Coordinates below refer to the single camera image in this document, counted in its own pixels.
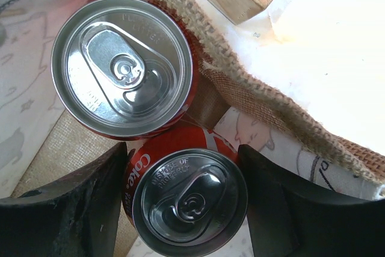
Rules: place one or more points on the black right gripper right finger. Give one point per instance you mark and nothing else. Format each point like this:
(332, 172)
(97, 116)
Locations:
(290, 216)

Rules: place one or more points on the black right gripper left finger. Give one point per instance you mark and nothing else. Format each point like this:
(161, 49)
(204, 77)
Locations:
(76, 215)

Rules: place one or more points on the red Coke can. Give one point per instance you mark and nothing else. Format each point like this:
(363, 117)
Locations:
(125, 69)
(184, 192)

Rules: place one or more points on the canvas bag with rope handles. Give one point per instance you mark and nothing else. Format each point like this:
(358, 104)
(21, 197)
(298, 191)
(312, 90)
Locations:
(40, 140)

